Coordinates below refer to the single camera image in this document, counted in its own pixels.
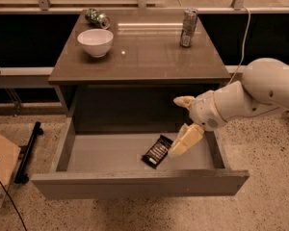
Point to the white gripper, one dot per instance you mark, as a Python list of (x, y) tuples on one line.
[(202, 111)]

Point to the black rxbar chocolate bar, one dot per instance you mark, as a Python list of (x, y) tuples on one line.
[(157, 152)]

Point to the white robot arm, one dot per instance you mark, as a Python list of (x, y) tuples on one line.
[(262, 91)]

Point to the grey cabinet with counter top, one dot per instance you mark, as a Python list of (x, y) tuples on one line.
[(141, 58)]

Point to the upright silver can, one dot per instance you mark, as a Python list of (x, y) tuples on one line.
[(188, 27)]

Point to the white ceramic bowl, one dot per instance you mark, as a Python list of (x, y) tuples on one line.
[(96, 42)]

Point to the crushed green soda can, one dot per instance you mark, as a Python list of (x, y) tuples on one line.
[(97, 18)]

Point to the black metal bar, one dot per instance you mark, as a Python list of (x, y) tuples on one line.
[(21, 176)]

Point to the brown cardboard box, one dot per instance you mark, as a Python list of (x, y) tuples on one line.
[(9, 152)]

